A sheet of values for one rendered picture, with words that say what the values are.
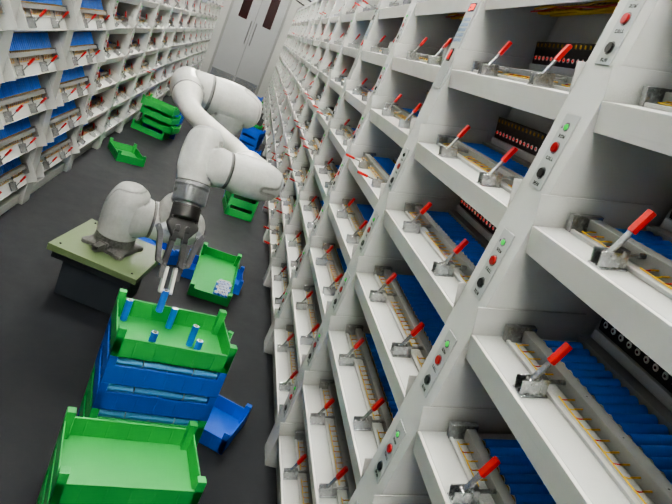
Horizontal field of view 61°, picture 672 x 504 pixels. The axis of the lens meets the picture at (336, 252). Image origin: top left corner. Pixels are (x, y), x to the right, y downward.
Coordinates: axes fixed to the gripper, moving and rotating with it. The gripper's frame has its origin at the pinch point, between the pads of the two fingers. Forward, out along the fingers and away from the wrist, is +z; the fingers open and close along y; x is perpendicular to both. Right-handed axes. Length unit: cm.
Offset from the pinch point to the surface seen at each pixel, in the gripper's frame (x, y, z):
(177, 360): 4.7, -6.4, 19.1
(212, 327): -13.1, -18.3, 10.8
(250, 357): -80, -57, 26
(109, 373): 1.9, 8.3, 25.3
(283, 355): -60, -63, 20
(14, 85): -119, 57, -61
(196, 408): -1.1, -16.0, 31.7
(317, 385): -8, -54, 22
